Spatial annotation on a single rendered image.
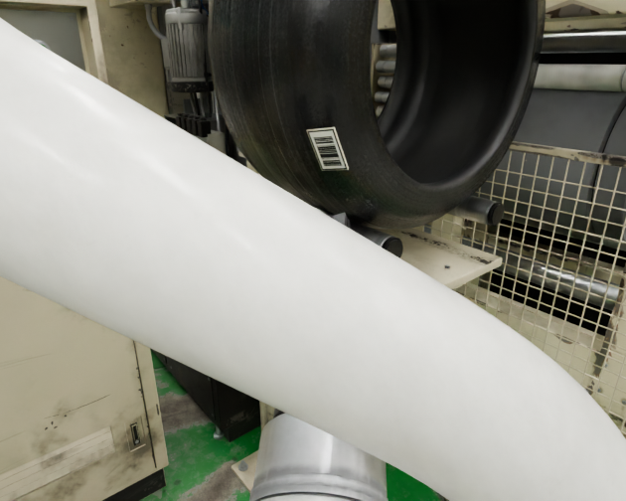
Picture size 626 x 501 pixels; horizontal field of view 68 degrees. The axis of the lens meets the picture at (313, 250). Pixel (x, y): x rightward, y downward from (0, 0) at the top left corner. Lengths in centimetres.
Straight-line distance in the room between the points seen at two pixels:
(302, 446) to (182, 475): 130
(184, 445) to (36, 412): 58
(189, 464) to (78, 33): 121
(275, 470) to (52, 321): 89
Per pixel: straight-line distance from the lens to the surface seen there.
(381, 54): 129
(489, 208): 89
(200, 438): 169
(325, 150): 59
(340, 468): 31
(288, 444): 32
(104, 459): 140
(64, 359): 120
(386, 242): 67
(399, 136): 106
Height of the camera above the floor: 116
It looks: 22 degrees down
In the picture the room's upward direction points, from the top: straight up
